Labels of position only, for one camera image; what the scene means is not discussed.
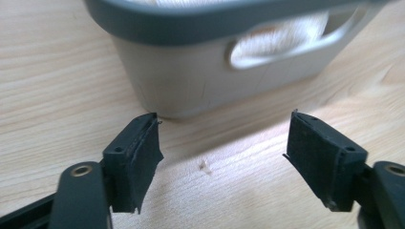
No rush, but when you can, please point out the white cloth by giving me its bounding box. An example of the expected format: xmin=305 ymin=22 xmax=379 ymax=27
xmin=127 ymin=0 xmax=330 ymax=66

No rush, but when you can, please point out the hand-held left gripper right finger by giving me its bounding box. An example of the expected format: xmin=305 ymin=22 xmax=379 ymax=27
xmin=282 ymin=109 xmax=369 ymax=213

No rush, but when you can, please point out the grey plastic basket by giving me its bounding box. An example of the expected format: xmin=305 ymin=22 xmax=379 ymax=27
xmin=83 ymin=0 xmax=393 ymax=120

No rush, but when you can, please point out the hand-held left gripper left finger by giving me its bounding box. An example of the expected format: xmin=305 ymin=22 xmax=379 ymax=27
xmin=102 ymin=112 xmax=165 ymax=215

